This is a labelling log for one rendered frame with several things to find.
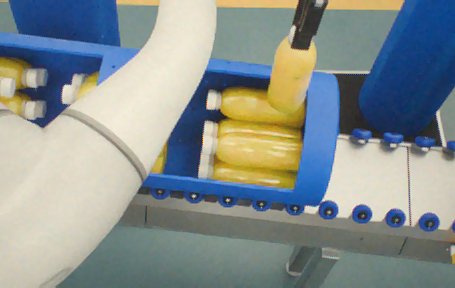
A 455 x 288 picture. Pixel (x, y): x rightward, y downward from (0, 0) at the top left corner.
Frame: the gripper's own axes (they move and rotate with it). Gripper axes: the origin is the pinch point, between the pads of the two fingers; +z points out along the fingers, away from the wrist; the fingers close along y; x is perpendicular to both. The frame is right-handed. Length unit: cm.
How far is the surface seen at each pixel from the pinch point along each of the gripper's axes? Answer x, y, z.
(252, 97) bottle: 5.1, 4.9, 32.3
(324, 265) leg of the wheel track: -23, -10, 91
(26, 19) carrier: 63, 35, 57
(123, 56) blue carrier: 31.7, 6.4, 25.3
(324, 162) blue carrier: -9.6, -10.2, 28.2
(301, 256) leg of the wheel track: -22, 4, 126
